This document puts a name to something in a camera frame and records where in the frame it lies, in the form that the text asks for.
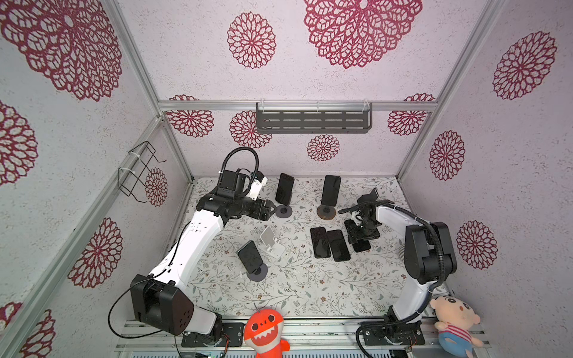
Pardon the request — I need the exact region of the phone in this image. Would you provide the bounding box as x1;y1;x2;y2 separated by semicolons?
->
321;175;342;207
275;173;295;206
344;219;372;253
310;227;331;259
326;230;351;262
237;240;264;273

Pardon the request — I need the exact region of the black stand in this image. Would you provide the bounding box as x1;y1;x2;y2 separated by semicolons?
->
357;188;379;207

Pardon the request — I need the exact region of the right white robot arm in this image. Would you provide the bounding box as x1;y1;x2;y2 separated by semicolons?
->
338;200;458;327

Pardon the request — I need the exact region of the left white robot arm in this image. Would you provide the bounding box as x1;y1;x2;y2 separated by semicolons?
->
126;146;276;342

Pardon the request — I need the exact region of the grey round stand back left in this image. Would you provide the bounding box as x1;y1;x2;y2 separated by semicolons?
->
275;205;292;219

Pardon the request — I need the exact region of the grey round stand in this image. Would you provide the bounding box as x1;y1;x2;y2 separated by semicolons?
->
275;205;292;219
247;263;268;282

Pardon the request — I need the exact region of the white phone stand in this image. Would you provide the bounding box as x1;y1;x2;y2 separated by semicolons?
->
260;227;286;260

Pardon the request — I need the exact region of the wooden round stand back right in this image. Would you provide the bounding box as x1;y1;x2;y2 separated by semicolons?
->
316;204;337;220

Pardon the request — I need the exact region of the grey round stand front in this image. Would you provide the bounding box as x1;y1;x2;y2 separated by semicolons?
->
247;263;268;282

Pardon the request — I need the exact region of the red shark plush toy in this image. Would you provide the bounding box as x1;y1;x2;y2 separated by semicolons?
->
243;309;290;358

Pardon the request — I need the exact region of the boy doll plush toy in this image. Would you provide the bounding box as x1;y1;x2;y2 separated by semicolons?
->
430;295;483;357

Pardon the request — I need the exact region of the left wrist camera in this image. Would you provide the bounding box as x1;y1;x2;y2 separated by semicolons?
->
247;172;268;201

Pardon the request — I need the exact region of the grey wall shelf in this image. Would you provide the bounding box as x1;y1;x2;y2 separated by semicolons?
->
255;102;373;134

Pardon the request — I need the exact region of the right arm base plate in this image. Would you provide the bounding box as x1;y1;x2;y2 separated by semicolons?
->
361;321;425;346

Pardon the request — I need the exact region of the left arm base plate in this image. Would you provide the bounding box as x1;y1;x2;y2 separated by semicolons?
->
181;322;245;348

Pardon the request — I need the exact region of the black wire wall rack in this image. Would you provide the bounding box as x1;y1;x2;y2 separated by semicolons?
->
116;141;168;207

